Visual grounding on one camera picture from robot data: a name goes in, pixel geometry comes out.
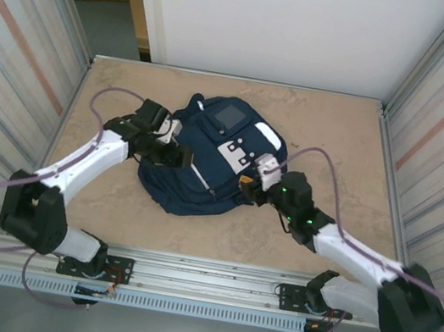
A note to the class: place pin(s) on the navy blue backpack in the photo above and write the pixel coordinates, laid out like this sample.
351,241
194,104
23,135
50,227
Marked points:
195,195

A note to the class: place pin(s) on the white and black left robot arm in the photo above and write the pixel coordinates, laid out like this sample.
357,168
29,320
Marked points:
86,155

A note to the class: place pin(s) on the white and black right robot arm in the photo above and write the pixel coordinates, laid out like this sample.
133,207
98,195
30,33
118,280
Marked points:
353,253

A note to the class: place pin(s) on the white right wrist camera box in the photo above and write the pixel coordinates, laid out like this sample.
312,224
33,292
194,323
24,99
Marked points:
269,170

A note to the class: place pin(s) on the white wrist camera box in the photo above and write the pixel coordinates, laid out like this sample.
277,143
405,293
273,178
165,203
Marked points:
269,170
170,130

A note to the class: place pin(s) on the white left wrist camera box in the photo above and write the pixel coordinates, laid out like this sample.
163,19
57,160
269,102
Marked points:
170,130

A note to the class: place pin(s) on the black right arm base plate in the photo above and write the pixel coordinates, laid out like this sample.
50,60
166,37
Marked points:
290,292

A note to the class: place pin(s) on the aluminium mounting rail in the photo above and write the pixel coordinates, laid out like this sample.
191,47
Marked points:
202,276

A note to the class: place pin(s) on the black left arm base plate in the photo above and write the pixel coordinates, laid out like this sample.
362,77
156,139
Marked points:
120,264

